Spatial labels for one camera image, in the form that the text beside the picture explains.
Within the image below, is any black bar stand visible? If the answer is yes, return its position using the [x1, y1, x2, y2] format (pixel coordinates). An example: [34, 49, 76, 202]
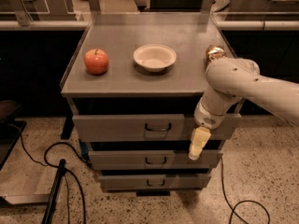
[42, 159, 65, 224]

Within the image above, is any white horizontal rail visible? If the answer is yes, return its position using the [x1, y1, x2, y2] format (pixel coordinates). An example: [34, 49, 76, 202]
[0, 20, 299, 31]

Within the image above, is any black floor cable left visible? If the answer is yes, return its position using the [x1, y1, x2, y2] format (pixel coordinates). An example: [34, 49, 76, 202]
[8, 123, 94, 224]

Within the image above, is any grey bottom drawer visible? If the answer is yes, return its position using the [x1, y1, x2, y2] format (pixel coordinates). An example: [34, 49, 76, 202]
[100, 174, 210, 191]

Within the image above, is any black floor cable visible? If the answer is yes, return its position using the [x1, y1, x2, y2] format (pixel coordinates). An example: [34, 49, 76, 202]
[8, 123, 94, 224]
[220, 158, 271, 224]

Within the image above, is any grey top drawer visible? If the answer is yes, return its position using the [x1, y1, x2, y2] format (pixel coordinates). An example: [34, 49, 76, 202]
[72, 112, 242, 142]

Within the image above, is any dark equipment base left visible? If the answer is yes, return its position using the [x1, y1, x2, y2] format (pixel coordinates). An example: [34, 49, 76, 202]
[0, 100, 26, 170]

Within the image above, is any grey drawer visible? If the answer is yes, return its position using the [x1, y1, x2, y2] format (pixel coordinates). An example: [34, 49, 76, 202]
[72, 112, 242, 142]
[100, 174, 210, 191]
[89, 150, 222, 170]

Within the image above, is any grey middle drawer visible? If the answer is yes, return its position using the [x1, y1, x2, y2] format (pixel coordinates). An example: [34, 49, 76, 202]
[89, 150, 222, 170]

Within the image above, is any grey drawer cabinet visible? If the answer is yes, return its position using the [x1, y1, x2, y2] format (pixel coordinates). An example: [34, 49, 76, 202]
[62, 13, 241, 182]

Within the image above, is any black floor cable right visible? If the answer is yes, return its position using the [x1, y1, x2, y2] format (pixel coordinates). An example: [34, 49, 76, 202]
[220, 158, 271, 224]

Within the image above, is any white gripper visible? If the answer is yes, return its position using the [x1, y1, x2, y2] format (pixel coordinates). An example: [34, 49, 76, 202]
[189, 103, 224, 161]

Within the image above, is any red apple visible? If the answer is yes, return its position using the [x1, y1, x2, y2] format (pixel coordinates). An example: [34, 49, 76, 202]
[84, 49, 109, 75]

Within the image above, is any white bowl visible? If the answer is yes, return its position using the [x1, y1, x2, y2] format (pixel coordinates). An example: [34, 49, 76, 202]
[134, 44, 177, 72]

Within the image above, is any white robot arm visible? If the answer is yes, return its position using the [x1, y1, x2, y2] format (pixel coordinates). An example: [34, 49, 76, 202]
[189, 58, 299, 161]

